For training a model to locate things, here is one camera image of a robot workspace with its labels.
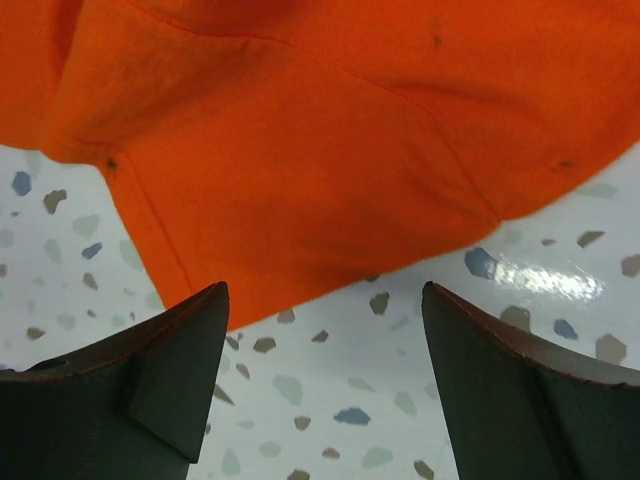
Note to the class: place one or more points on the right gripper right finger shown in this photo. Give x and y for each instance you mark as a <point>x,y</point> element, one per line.
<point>520,407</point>

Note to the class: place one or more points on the orange t shirt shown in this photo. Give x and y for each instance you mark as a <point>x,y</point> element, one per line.
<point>291,148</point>

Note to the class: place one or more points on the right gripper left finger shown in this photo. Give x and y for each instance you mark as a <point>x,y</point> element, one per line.
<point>134,405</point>

